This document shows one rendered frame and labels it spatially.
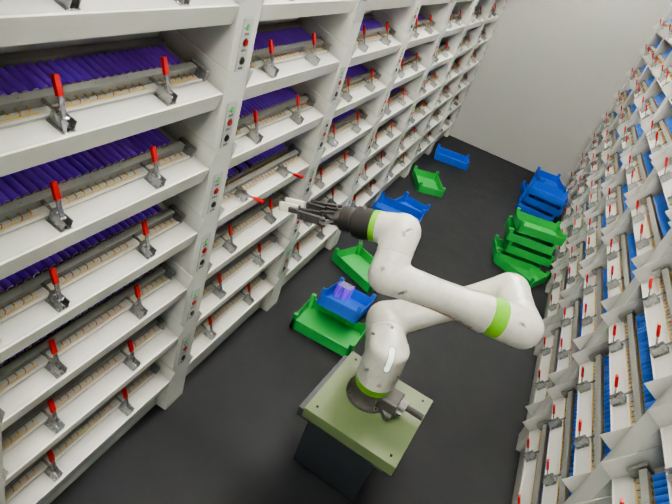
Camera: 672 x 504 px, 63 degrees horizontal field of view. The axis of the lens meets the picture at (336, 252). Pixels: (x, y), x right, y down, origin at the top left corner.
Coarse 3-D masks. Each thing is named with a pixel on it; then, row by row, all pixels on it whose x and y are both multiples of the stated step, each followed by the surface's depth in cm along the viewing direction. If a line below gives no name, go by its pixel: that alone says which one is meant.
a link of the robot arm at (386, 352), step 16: (384, 320) 172; (368, 336) 169; (384, 336) 165; (400, 336) 167; (368, 352) 164; (384, 352) 161; (400, 352) 162; (368, 368) 166; (384, 368) 162; (400, 368) 163; (368, 384) 167; (384, 384) 166
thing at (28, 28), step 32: (0, 0) 74; (32, 0) 78; (64, 0) 80; (96, 0) 87; (128, 0) 93; (160, 0) 100; (192, 0) 107; (224, 0) 116; (0, 32) 73; (32, 32) 77; (64, 32) 82; (96, 32) 88; (128, 32) 94
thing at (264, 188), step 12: (288, 144) 208; (300, 144) 206; (276, 156) 199; (300, 156) 208; (312, 156) 206; (252, 168) 186; (288, 168) 198; (300, 168) 202; (228, 180) 174; (264, 180) 185; (276, 180) 188; (288, 180) 196; (252, 192) 176; (264, 192) 180; (228, 204) 166; (240, 204) 169; (252, 204) 178; (228, 216) 164
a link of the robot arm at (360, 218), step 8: (360, 208) 155; (368, 208) 155; (352, 216) 154; (360, 216) 153; (368, 216) 152; (352, 224) 153; (360, 224) 153; (368, 224) 152; (352, 232) 155; (360, 232) 153; (360, 240) 159
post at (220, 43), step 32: (256, 0) 123; (160, 32) 129; (192, 32) 126; (224, 32) 123; (224, 64) 126; (224, 96) 130; (192, 128) 137; (224, 160) 145; (192, 192) 145; (192, 256) 155; (192, 288) 164; (192, 320) 175
